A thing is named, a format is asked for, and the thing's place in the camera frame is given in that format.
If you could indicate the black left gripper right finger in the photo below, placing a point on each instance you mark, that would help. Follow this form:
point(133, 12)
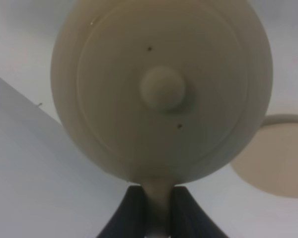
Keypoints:
point(188, 219)

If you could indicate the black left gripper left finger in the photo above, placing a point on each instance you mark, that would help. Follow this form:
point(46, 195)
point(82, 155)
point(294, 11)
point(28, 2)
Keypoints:
point(129, 220)

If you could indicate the beige ceramic teapot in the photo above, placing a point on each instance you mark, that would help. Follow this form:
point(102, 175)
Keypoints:
point(161, 92)

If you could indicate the beige teapot saucer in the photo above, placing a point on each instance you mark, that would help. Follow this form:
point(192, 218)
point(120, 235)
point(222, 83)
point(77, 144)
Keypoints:
point(270, 161)

